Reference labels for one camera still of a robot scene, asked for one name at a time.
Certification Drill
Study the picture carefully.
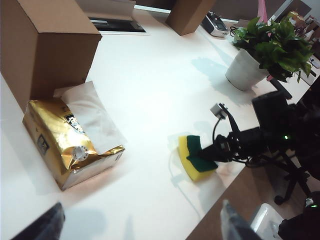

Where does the small brown cardboard box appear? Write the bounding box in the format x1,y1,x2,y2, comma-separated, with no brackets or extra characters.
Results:
164,0,217,37

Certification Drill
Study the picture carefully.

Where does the beige cable tray lid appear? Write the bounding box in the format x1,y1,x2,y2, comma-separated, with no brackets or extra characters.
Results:
74,0,137,21

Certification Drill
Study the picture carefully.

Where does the white tissue sheet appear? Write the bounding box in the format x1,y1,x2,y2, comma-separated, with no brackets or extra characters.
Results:
52,80,128,154

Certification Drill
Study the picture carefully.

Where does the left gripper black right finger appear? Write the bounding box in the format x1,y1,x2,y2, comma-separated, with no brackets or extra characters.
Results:
221,199,263,240

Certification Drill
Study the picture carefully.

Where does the black recessed cable tray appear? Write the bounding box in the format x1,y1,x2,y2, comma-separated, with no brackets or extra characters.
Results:
87,16,148,34

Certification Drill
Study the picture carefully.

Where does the white and black label printer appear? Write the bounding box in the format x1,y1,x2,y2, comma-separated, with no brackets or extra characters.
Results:
200,11,230,39

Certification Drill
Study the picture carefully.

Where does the black camera cable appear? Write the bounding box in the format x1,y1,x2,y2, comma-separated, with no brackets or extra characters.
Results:
211,116,226,146

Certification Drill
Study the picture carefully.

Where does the white plant pot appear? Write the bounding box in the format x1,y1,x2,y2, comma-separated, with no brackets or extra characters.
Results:
224,48,270,92

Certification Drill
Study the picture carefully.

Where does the large brown cardboard box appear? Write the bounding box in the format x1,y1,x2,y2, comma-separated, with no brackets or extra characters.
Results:
0,0,103,112

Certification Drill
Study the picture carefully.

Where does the black office chair base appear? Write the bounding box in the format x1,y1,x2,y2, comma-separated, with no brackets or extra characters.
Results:
273,149,315,206

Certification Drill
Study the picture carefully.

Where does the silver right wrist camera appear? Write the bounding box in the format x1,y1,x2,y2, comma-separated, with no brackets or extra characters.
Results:
209,102,230,120

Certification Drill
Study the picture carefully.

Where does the wide brown desk divider panel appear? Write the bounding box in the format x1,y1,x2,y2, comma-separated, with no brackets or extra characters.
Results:
133,0,313,22

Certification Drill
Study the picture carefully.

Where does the green leafy plant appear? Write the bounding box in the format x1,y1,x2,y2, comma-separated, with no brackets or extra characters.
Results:
231,15,316,84

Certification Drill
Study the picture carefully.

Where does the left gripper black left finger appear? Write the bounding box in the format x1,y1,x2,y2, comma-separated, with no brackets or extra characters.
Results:
11,201,66,240

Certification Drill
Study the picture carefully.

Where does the yellow sponge with green pad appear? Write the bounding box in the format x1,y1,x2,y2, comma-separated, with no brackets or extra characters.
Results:
176,134,219,182

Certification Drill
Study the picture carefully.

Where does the clear white plastic container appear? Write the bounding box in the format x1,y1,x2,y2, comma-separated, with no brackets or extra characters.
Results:
249,202,285,240

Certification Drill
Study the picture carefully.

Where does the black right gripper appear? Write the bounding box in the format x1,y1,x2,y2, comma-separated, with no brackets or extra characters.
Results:
197,126,266,163

